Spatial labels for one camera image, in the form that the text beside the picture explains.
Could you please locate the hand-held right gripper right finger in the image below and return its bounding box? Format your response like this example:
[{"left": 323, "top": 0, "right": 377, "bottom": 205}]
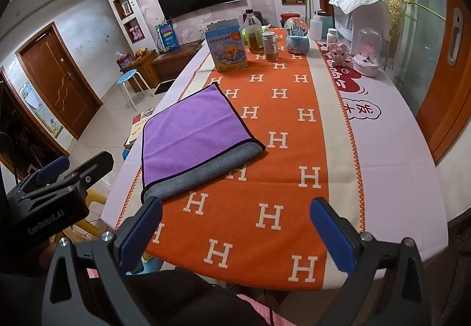
[{"left": 310, "top": 196, "right": 432, "bottom": 326}]

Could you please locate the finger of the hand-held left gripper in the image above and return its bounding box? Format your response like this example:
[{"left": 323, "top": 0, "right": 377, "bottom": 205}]
[
  {"left": 44, "top": 151, "right": 115, "bottom": 194},
  {"left": 16, "top": 156, "right": 71, "bottom": 198}
]

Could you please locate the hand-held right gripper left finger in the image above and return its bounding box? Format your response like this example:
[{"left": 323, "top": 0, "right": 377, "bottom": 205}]
[{"left": 42, "top": 195, "right": 164, "bottom": 326}]

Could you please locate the purple and grey towel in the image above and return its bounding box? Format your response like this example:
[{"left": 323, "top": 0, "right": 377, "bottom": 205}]
[{"left": 140, "top": 82, "right": 266, "bottom": 205}]

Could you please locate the yellow chair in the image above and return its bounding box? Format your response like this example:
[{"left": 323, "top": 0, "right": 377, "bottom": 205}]
[{"left": 68, "top": 189, "right": 110, "bottom": 238}]

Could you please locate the stack of books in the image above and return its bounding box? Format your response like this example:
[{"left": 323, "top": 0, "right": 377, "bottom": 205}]
[{"left": 122, "top": 107, "right": 156, "bottom": 150}]

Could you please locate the blue round stool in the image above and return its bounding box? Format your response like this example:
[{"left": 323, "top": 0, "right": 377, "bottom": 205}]
[{"left": 117, "top": 69, "right": 156, "bottom": 110}]

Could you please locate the pink cloth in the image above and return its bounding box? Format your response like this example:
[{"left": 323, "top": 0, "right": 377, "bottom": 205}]
[{"left": 235, "top": 294, "right": 286, "bottom": 326}]

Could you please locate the red printed box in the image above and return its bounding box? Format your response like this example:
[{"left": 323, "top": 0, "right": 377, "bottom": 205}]
[{"left": 117, "top": 52, "right": 136, "bottom": 71}]

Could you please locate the white tablecloth with red print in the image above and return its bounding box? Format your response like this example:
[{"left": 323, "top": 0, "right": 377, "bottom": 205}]
[{"left": 100, "top": 26, "right": 450, "bottom": 265}]

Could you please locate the wooden television cabinet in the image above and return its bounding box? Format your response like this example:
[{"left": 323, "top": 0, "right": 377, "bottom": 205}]
[{"left": 120, "top": 42, "right": 204, "bottom": 93}]

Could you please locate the orange letter-patterned blanket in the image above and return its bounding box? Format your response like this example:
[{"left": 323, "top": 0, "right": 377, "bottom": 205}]
[{"left": 116, "top": 28, "right": 366, "bottom": 292}]

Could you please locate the blue printed packet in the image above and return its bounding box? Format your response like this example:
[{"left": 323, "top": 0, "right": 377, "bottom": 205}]
[{"left": 155, "top": 21, "right": 180, "bottom": 52}]

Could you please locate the blue box with duck print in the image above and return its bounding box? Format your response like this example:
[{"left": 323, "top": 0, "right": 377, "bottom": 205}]
[{"left": 205, "top": 19, "right": 248, "bottom": 73}]

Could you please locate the wooden framed glass door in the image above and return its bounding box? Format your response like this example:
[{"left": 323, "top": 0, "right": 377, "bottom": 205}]
[{"left": 415, "top": 0, "right": 471, "bottom": 165}]

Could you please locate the pink toy figure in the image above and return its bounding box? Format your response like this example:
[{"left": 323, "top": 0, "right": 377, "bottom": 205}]
[{"left": 325, "top": 41, "right": 350, "bottom": 66}]

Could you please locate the pink glass dome ornament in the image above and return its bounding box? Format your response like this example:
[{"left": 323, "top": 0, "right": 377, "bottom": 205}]
[{"left": 352, "top": 28, "right": 382, "bottom": 78}]

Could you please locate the small metal can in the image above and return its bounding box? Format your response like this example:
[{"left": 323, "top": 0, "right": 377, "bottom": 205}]
[{"left": 261, "top": 32, "right": 280, "bottom": 62}]

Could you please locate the blue snow globe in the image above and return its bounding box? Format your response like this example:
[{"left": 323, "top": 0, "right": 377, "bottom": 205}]
[{"left": 283, "top": 16, "right": 311, "bottom": 54}]

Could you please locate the plastic bottle with yellow liquid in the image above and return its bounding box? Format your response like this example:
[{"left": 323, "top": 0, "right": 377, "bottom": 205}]
[{"left": 243, "top": 9, "right": 266, "bottom": 55}]

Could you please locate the white countertop appliance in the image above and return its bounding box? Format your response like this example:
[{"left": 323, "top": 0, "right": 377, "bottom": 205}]
[{"left": 333, "top": 0, "right": 391, "bottom": 55}]

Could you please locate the light blue container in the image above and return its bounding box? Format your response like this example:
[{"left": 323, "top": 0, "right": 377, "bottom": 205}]
[{"left": 316, "top": 11, "right": 335, "bottom": 40}]

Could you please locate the wall poster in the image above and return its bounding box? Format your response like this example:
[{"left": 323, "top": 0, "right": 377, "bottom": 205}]
[{"left": 18, "top": 79, "right": 64, "bottom": 139}]

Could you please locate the silver door handle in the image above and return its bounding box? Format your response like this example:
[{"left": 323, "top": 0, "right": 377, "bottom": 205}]
[{"left": 447, "top": 7, "right": 465, "bottom": 67}]

